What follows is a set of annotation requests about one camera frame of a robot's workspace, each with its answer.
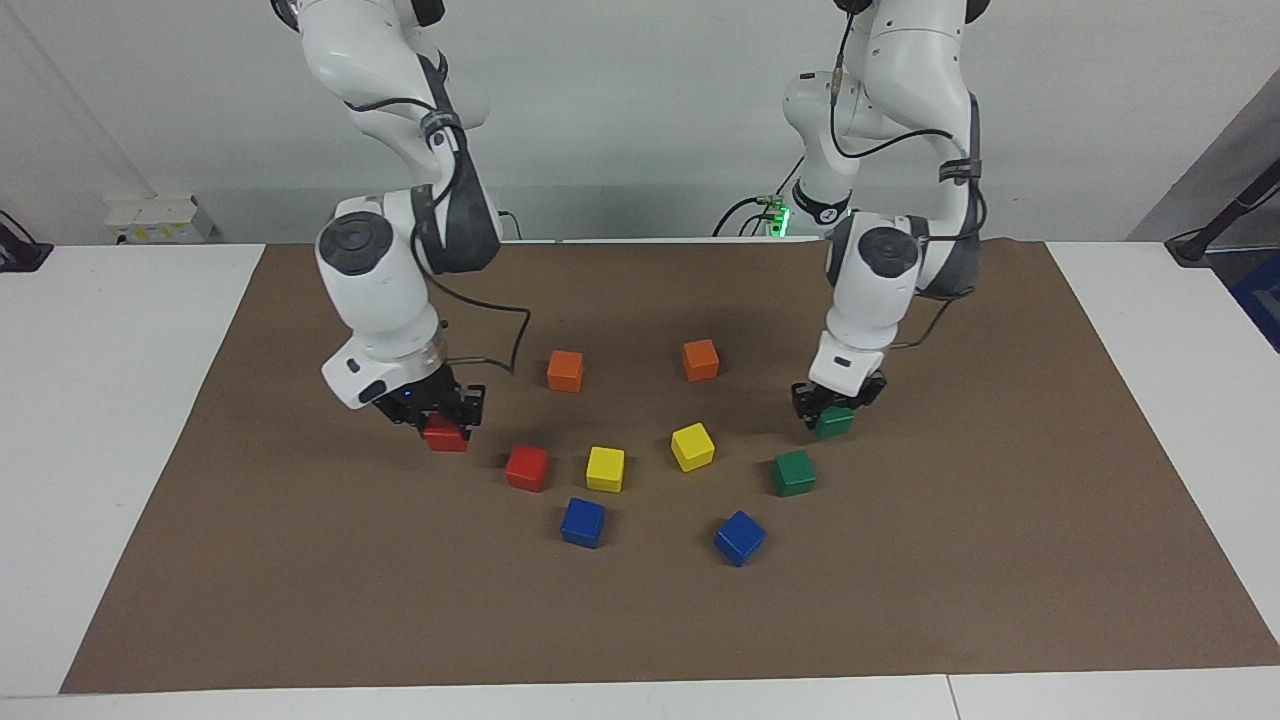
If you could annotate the black clamp base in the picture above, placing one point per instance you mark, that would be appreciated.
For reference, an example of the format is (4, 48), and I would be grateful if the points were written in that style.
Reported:
(20, 255)

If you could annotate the blue crate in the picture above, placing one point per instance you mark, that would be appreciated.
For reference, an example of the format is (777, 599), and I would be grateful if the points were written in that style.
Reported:
(1262, 300)

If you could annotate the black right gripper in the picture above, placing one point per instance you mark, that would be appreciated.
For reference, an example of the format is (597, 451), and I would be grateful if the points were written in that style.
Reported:
(430, 395)

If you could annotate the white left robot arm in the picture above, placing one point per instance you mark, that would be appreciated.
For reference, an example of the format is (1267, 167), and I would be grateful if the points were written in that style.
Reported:
(870, 300)

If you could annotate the black stand pole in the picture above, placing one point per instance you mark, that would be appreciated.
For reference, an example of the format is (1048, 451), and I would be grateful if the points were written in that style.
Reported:
(1190, 247)

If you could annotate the orange wooden cube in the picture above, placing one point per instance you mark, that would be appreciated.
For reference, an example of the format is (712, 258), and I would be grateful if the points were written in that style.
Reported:
(700, 360)
(565, 371)

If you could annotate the brown paper table mat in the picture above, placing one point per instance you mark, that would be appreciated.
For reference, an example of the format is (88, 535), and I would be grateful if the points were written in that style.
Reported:
(900, 600)

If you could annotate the blue wooden cube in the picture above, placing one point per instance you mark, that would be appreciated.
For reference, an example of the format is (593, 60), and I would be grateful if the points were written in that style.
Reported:
(740, 537)
(583, 522)

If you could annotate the red wooden cube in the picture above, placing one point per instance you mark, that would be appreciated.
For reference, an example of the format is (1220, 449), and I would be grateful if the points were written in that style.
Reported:
(526, 468)
(445, 438)

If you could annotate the yellow wooden cube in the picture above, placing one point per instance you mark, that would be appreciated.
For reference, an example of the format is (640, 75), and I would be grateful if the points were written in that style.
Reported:
(605, 468)
(692, 446)

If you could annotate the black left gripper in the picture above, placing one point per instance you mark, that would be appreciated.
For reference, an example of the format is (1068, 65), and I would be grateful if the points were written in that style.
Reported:
(838, 400)

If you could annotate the green connector plug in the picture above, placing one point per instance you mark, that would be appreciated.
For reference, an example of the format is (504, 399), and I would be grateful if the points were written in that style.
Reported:
(770, 203)

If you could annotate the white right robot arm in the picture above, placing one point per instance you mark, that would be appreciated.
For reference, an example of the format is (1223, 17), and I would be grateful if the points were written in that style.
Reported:
(375, 280)

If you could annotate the white plastic box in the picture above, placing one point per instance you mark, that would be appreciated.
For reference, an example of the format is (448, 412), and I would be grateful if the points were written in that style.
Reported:
(160, 215)

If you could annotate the green wooden cube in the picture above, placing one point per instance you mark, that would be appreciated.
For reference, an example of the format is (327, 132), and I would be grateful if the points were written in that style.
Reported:
(834, 424)
(794, 472)

